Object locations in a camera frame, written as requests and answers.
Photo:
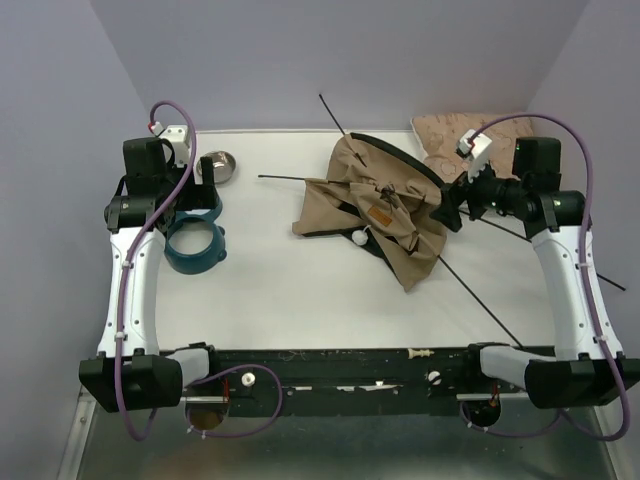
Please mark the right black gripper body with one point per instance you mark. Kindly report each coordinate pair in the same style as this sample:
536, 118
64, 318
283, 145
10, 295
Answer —
488, 191

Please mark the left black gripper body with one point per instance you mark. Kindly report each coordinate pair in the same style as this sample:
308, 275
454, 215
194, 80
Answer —
194, 196

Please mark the white pompom toy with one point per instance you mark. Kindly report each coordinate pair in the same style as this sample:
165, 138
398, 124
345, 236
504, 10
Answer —
359, 237

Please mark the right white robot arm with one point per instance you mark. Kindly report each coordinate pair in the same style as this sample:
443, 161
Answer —
588, 367

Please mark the teal bowl stand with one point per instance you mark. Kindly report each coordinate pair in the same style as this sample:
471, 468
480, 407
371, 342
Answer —
195, 243

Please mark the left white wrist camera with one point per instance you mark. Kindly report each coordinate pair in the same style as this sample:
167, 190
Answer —
179, 138

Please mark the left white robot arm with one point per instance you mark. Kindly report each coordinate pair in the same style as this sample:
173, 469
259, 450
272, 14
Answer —
159, 212

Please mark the white chess piece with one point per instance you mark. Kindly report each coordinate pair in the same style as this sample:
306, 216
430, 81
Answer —
419, 353

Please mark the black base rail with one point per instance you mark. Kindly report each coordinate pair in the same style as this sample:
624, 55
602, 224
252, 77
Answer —
344, 382

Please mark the steel pet bowl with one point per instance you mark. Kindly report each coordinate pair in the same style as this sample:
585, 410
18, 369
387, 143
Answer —
223, 166

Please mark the beige fabric pet tent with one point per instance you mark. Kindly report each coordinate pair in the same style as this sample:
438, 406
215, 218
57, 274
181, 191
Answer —
374, 186

